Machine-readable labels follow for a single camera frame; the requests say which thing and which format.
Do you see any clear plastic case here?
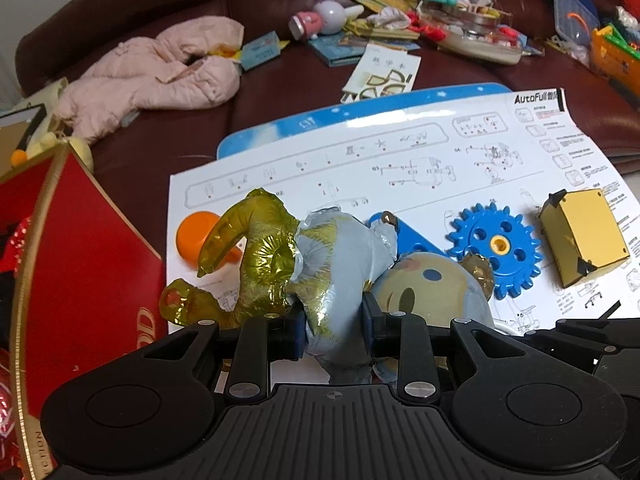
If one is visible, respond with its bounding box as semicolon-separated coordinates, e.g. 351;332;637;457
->
550;0;601;56

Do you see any white crumpled tissue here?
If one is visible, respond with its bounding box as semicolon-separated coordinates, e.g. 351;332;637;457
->
370;7;412;29

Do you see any pink and white toy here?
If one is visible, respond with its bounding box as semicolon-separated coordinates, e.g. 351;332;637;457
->
288;0;365;41

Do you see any blue perforated plastic plate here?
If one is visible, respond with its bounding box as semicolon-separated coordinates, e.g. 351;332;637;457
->
367;211;448;261

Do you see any orange plastic disc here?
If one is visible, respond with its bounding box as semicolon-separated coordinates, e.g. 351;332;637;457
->
175;211;246;273

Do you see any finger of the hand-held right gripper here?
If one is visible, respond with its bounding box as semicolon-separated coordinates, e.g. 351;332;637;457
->
517;316;640;376

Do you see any red shiny cloth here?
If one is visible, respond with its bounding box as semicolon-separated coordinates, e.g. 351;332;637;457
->
0;215;32;273

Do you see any yellow cardboard box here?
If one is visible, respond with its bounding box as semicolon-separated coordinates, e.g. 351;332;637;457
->
537;188;630;289

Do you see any blue plastic board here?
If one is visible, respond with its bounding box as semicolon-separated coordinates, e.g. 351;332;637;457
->
216;82;516;161

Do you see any blue plastic gear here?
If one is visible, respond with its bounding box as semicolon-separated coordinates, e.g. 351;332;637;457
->
445;201;543;301

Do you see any yellow and green plastic toy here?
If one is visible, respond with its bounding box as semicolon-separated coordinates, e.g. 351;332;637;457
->
590;22;640;96

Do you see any white notebook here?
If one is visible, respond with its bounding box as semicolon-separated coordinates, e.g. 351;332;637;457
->
341;43;422;106

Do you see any pink padded jacket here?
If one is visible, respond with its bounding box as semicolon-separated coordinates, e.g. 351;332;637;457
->
54;16;246;145

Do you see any clear plastic tray of toys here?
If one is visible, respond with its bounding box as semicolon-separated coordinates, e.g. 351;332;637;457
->
415;0;531;66

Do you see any red gift box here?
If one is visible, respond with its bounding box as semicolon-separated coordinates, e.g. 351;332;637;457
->
0;145;168;480

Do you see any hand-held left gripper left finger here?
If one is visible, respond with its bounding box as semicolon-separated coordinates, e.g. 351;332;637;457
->
142;305;307;403

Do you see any small light blue box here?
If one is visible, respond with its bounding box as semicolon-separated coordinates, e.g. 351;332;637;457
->
240;31;281;71

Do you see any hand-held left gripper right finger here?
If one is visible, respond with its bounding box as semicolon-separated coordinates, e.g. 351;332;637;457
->
361;292;531;406

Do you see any blue booklet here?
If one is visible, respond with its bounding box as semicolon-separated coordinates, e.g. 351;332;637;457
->
307;35;371;67

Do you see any yellow duck plush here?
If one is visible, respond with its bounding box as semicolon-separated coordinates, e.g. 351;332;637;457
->
11;120;96;173

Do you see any brown cardboard box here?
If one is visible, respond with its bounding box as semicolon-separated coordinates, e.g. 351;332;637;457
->
0;102;51;171

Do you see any dark red leather sofa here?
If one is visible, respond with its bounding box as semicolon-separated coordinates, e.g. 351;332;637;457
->
15;0;640;361

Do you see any white instruction sheet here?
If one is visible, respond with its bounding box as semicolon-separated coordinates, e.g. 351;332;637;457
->
167;87;640;336

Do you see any gold and silver foil balloon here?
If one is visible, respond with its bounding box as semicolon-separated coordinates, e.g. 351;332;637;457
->
159;187;496;386

